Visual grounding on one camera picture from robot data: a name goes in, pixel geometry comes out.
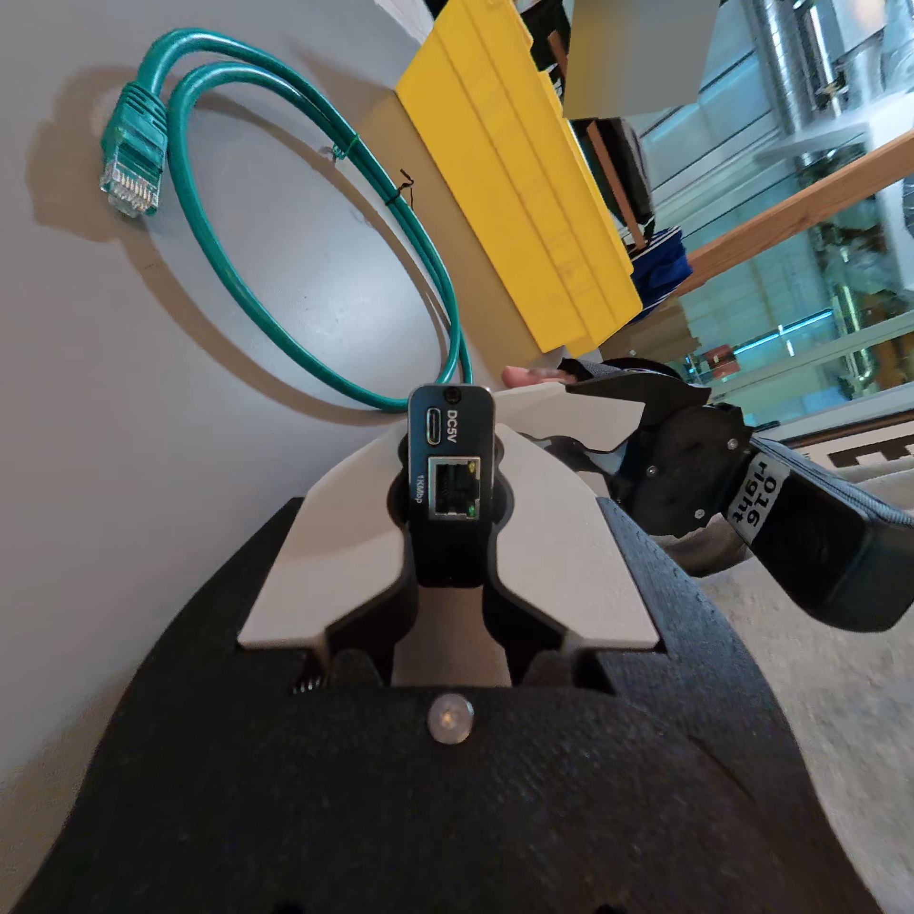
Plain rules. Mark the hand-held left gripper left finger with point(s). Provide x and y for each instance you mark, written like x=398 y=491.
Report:
x=335 y=543

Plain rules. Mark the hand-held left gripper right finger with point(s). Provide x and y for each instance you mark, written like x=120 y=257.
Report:
x=571 y=557

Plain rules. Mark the black network adapter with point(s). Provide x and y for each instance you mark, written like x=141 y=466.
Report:
x=450 y=550

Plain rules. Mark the large yellow plastic bin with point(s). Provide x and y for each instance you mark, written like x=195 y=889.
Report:
x=514 y=178

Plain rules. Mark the cardboard box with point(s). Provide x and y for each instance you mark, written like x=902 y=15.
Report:
x=664 y=332

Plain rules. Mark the black framed marker board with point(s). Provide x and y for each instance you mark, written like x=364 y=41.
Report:
x=871 y=450

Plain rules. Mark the blue plastic bin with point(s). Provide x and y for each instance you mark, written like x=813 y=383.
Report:
x=664 y=278

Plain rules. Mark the wooden beam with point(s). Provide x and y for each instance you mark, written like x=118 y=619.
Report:
x=785 y=221

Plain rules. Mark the silver ventilation pipes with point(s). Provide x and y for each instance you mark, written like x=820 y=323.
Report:
x=778 y=57

